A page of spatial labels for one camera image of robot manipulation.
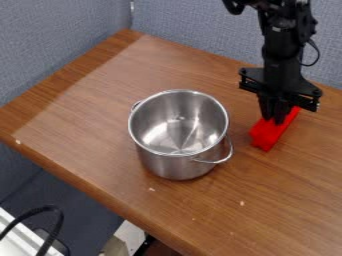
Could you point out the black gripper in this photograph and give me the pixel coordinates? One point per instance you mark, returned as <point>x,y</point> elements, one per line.
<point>279,85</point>

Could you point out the red plastic block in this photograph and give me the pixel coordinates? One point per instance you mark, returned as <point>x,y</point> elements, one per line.
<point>266,132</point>

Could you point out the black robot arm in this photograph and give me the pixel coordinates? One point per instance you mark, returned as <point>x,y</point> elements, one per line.
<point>287,26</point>

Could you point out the stainless steel pot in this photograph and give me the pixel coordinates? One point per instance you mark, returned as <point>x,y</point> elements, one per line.
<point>179,129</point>

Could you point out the white box under table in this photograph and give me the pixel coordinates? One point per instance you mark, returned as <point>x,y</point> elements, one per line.
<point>24,241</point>

